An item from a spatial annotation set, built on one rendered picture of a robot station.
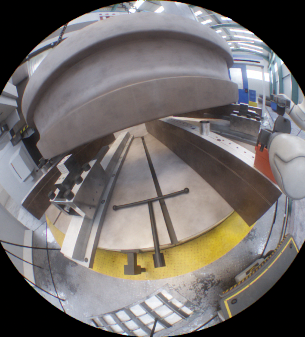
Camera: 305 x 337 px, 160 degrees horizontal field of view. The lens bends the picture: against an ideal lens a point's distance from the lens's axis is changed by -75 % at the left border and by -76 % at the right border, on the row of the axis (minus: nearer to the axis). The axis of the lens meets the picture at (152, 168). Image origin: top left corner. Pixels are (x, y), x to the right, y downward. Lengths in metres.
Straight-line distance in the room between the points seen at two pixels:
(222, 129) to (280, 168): 1.63
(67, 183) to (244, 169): 1.09
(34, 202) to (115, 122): 1.63
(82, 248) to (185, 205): 0.82
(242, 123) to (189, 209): 1.29
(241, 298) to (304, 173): 0.74
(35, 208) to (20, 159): 2.06
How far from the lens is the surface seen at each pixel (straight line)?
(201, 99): 0.90
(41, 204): 1.93
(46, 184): 1.86
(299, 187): 0.22
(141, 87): 0.71
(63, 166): 0.88
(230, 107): 2.70
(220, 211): 0.83
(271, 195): 0.63
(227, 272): 1.11
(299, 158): 0.21
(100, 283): 1.30
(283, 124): 0.41
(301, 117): 0.91
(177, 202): 0.84
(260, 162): 0.59
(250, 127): 1.64
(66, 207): 0.95
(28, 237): 2.94
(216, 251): 1.07
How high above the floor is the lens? 1.02
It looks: 38 degrees down
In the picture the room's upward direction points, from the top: 17 degrees counter-clockwise
